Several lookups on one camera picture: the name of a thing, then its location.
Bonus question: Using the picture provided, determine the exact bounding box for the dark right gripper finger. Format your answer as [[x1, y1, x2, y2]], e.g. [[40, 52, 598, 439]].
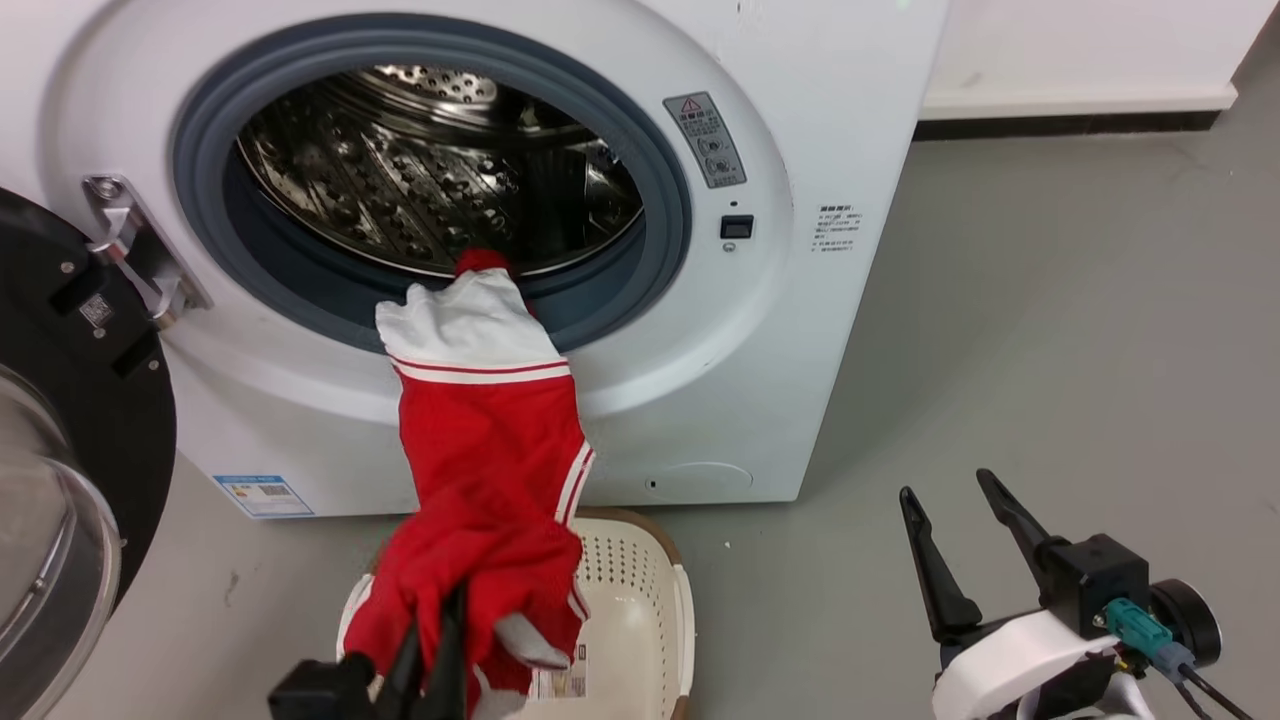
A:
[[975, 467, 1073, 606], [898, 485, 985, 644]]

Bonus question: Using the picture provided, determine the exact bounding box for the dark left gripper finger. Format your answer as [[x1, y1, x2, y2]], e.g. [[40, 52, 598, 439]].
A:
[[374, 619, 423, 720], [418, 584, 470, 720]]

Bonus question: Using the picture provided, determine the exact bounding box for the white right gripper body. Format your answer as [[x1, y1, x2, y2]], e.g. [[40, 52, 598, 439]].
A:
[[930, 608, 1136, 720]]

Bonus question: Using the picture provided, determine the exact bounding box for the red and white garment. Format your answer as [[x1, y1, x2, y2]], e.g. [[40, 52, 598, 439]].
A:
[[342, 247, 597, 717]]

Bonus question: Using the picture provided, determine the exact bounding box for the white barcode sticker on basket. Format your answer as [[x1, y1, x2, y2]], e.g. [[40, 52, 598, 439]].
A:
[[528, 643, 592, 702]]

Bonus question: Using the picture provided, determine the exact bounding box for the cream plastic laundry basket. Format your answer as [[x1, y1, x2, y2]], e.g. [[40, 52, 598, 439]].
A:
[[336, 506, 697, 720]]

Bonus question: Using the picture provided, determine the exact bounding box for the white front-load washing machine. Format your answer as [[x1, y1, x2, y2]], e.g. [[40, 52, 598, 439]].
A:
[[0, 0, 951, 520]]

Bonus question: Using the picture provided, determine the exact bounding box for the open washing machine door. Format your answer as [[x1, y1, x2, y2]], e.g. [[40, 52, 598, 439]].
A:
[[0, 185, 179, 720]]

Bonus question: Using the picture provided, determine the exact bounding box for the blue energy label sticker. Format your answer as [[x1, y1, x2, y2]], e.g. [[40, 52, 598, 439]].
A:
[[212, 473, 315, 520]]

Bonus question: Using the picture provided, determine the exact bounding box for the round filter access cover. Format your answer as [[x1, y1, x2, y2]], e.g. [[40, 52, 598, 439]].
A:
[[644, 461, 755, 505]]

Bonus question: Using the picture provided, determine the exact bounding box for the small printed text label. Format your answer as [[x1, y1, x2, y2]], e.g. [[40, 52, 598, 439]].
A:
[[811, 204, 862, 254]]

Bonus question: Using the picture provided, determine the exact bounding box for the grey rubber door gasket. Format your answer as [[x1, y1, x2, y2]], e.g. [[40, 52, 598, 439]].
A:
[[170, 13, 694, 357]]

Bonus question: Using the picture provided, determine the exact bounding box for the stainless steel washer drum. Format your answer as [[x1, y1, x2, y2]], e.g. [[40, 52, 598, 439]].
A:
[[236, 64, 645, 280]]

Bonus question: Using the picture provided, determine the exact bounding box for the grey warning sticker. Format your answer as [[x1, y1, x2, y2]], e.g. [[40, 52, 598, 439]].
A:
[[662, 91, 749, 191]]

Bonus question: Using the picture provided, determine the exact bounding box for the silver metal door hinge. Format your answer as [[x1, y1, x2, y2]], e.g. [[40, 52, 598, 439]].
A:
[[82, 174, 214, 332]]

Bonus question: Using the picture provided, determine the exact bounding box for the teal cable connector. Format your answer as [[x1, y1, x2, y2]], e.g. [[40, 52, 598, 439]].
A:
[[1103, 597, 1198, 683]]

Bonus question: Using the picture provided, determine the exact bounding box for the thin black cable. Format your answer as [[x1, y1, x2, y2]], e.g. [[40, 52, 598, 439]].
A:
[[1168, 664, 1257, 720]]

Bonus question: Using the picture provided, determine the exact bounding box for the white wall baseboard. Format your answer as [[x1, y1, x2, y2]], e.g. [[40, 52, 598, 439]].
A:
[[912, 82, 1241, 142]]

